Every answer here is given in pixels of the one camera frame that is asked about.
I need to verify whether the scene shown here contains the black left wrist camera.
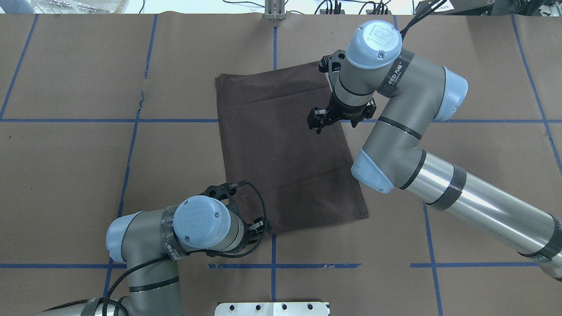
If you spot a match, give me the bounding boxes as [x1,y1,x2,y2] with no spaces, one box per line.
[199,182,240,212]

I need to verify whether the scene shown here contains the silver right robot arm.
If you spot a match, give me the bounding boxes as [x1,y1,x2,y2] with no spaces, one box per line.
[308,18,561,281]

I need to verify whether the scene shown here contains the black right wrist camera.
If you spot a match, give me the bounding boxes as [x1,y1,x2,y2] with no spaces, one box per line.
[318,50,346,84]

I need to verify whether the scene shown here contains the white metal base plate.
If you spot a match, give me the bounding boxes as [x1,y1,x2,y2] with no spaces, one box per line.
[214,302,331,316]

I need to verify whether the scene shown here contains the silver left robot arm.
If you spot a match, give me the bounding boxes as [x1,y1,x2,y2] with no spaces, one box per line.
[40,195,268,316]

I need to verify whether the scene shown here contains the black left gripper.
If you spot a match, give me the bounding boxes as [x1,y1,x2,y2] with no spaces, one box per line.
[240,217,270,244]

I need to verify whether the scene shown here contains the grey aluminium post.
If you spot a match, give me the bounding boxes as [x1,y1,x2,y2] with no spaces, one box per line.
[264,0,286,21]

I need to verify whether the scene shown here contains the dark brown t-shirt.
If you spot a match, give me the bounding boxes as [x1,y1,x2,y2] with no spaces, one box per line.
[215,62,369,234]

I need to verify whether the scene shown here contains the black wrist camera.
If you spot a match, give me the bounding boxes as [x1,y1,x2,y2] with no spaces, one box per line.
[199,182,240,212]
[318,50,346,84]

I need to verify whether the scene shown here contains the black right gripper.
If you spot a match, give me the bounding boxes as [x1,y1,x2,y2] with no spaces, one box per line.
[307,99,377,134]

